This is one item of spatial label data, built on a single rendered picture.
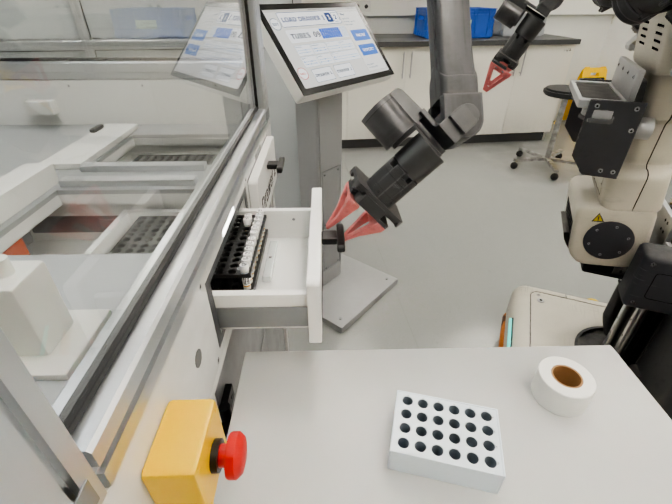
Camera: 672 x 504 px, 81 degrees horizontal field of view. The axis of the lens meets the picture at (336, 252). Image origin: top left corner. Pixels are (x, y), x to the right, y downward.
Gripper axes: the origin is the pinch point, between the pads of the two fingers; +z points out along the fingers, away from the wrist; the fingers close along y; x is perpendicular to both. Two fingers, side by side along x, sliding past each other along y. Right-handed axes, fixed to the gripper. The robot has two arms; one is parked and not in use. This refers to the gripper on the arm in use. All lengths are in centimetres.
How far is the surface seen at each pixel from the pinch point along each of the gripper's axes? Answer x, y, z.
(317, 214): -0.4, 4.3, 0.3
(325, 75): -84, 8, -7
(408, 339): -62, -86, 41
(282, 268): 1.5, 2.1, 11.2
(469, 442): 30.2, -18.4, -1.9
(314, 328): 17.4, -1.0, 6.3
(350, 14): -116, 12, -25
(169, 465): 38.6, 11.1, 9.9
